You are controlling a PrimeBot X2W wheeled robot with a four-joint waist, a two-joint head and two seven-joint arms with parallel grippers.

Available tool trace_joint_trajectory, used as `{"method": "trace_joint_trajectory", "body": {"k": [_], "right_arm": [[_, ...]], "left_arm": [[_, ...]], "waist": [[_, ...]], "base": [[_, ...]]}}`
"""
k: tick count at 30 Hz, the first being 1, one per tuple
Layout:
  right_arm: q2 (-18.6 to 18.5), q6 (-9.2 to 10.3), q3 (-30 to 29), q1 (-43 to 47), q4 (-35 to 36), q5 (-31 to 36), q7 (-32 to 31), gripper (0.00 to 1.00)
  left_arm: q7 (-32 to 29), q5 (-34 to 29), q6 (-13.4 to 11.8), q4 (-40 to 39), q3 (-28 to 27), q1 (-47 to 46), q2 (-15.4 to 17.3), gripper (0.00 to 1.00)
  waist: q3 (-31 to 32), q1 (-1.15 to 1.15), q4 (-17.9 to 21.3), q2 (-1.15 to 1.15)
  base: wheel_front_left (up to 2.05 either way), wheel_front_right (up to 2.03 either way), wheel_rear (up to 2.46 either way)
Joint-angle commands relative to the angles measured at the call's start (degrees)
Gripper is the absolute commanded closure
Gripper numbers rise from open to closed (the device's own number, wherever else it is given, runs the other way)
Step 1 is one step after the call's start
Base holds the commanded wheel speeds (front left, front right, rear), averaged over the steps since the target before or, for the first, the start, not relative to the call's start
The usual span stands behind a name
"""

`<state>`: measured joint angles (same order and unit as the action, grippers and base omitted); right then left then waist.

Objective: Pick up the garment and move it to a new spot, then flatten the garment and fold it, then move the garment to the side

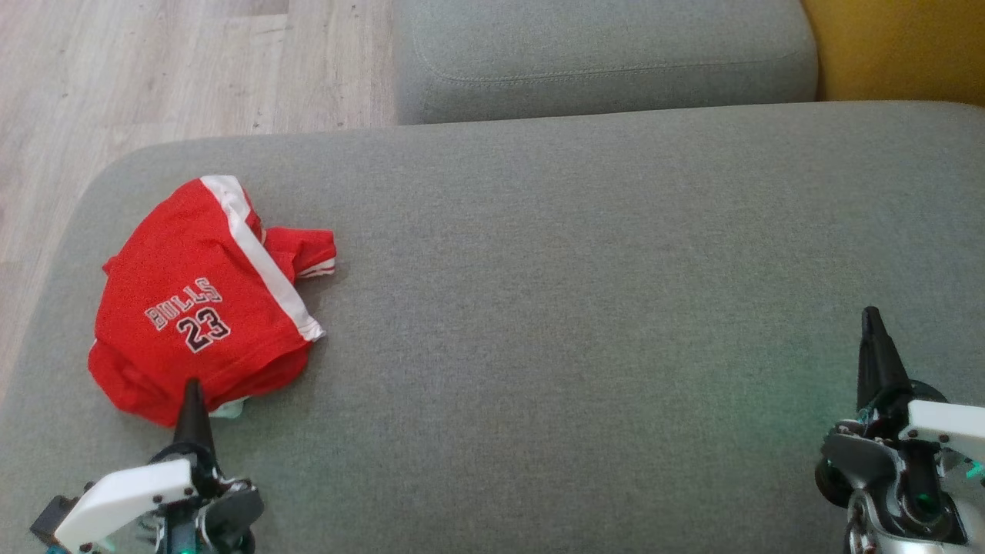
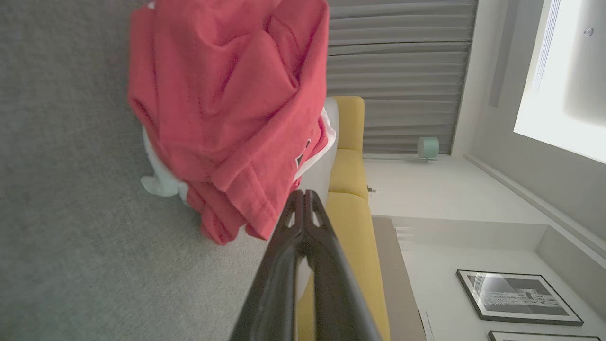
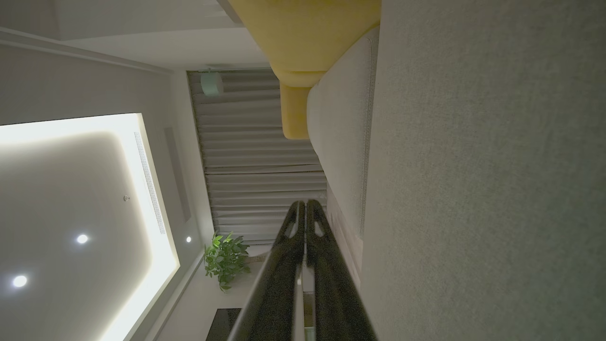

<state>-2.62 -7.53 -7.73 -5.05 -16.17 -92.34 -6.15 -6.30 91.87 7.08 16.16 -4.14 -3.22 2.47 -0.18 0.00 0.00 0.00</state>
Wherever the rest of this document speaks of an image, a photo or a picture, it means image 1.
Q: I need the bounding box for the grey sofa seat cushion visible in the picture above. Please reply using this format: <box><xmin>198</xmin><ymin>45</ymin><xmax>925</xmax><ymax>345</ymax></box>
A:
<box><xmin>0</xmin><ymin>100</ymin><xmax>985</xmax><ymax>554</ymax></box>
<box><xmin>392</xmin><ymin>0</ymin><xmax>819</xmax><ymax>126</ymax></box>

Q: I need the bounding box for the large yellow sofa backrest cushion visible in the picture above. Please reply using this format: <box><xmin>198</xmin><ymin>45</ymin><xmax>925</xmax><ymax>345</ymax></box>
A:
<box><xmin>800</xmin><ymin>0</ymin><xmax>985</xmax><ymax>107</ymax></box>

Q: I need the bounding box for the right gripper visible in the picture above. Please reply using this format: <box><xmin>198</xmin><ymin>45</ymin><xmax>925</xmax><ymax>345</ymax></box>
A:
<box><xmin>816</xmin><ymin>305</ymin><xmax>985</xmax><ymax>533</ymax></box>

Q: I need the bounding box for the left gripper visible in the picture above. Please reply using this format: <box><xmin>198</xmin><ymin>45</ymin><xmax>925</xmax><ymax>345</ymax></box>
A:
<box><xmin>52</xmin><ymin>378</ymin><xmax>265</xmax><ymax>554</ymax></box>

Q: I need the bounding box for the red Bulls basketball jersey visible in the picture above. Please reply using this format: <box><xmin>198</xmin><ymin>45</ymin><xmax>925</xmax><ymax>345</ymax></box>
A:
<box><xmin>87</xmin><ymin>175</ymin><xmax>338</xmax><ymax>428</ymax></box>

